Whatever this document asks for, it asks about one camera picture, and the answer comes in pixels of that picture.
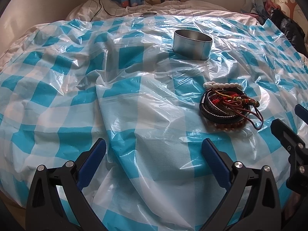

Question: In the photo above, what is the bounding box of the amber bead bracelet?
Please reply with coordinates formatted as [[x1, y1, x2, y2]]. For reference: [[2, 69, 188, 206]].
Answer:
[[212, 118, 249, 133]]

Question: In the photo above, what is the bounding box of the white bead bracelet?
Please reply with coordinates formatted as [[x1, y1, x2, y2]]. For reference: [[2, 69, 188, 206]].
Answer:
[[203, 81, 242, 90]]

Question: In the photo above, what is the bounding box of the black clothes pile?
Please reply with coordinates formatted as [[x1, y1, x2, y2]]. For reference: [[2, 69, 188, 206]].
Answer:
[[270, 8, 307, 57]]

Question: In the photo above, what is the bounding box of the tree decorated wardrobe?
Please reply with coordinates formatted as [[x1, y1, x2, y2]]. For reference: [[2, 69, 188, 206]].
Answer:
[[272, 0, 307, 49]]

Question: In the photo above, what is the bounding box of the round silver metal tin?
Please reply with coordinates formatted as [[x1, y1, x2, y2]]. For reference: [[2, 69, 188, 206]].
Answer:
[[173, 29, 213, 60]]

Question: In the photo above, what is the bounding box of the blue white checkered plastic sheet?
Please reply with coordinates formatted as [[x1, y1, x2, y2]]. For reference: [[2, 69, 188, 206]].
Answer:
[[1, 16, 307, 230]]

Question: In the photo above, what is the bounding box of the silver tin lid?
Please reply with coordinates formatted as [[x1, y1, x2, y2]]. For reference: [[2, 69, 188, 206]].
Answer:
[[140, 12, 157, 18]]

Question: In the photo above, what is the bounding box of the white grid bed sheet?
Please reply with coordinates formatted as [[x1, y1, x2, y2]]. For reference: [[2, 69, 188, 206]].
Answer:
[[0, 0, 263, 61]]

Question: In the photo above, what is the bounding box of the black braided bracelet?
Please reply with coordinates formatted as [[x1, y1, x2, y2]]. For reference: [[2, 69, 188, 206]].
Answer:
[[199, 93, 250, 123]]

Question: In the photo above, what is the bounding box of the black charging cable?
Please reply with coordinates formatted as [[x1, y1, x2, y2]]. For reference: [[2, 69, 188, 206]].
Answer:
[[90, 0, 126, 23]]

